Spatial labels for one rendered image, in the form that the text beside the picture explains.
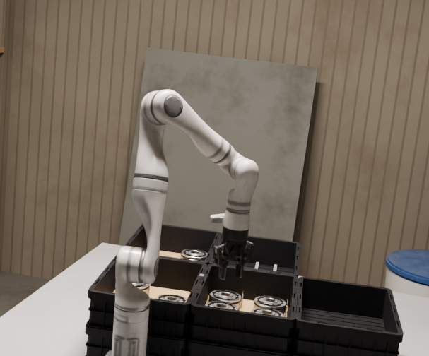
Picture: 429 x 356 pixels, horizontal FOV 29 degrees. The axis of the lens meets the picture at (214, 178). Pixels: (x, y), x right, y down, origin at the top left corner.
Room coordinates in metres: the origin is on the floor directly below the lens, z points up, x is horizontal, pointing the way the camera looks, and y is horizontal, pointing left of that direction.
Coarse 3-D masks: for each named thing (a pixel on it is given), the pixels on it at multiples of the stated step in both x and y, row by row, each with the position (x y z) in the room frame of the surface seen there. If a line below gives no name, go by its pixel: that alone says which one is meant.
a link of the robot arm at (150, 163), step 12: (144, 108) 2.17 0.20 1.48; (144, 120) 2.18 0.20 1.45; (144, 132) 2.16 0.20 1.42; (156, 132) 2.18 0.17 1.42; (144, 144) 2.15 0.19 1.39; (156, 144) 2.16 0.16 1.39; (144, 156) 2.12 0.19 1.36; (156, 156) 2.13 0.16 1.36; (144, 168) 2.10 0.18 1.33; (156, 168) 2.10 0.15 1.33
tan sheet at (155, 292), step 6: (150, 288) 2.58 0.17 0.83; (156, 288) 2.59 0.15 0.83; (162, 288) 2.60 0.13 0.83; (150, 294) 2.53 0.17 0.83; (156, 294) 2.54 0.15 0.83; (162, 294) 2.54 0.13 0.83; (168, 294) 2.55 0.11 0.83; (174, 294) 2.55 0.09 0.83; (180, 294) 2.56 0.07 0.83; (186, 294) 2.57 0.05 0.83
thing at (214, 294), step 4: (212, 292) 2.52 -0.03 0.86; (216, 292) 2.52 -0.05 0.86; (232, 292) 2.54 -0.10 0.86; (236, 292) 2.54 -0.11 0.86; (212, 296) 2.48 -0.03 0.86; (216, 296) 2.49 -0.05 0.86; (236, 296) 2.51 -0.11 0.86; (240, 296) 2.51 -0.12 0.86; (216, 300) 2.46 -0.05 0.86; (220, 300) 2.46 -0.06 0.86; (224, 300) 2.46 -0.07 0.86; (228, 300) 2.46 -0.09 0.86; (232, 300) 2.47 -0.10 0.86; (236, 300) 2.47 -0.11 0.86
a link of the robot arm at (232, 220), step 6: (228, 210) 2.29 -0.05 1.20; (210, 216) 2.33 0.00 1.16; (216, 216) 2.33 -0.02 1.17; (222, 216) 2.33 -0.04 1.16; (228, 216) 2.28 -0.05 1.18; (234, 216) 2.27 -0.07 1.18; (240, 216) 2.27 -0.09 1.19; (246, 216) 2.28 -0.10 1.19; (216, 222) 2.32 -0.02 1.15; (222, 222) 2.32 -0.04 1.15; (228, 222) 2.28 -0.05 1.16; (234, 222) 2.27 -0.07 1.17; (240, 222) 2.27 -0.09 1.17; (246, 222) 2.28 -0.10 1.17; (228, 228) 2.28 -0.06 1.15; (234, 228) 2.27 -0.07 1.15; (240, 228) 2.27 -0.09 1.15; (246, 228) 2.28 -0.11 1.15
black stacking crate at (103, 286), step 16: (112, 272) 2.49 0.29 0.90; (160, 272) 2.60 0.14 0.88; (176, 272) 2.60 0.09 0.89; (192, 272) 2.59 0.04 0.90; (96, 288) 2.29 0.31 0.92; (112, 288) 2.51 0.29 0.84; (176, 288) 2.60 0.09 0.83; (96, 304) 2.25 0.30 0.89; (112, 304) 2.24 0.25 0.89; (96, 320) 2.24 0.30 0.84; (112, 320) 2.24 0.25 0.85; (160, 320) 2.22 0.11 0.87; (176, 320) 2.22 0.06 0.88; (160, 336) 2.22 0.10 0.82; (176, 336) 2.22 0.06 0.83
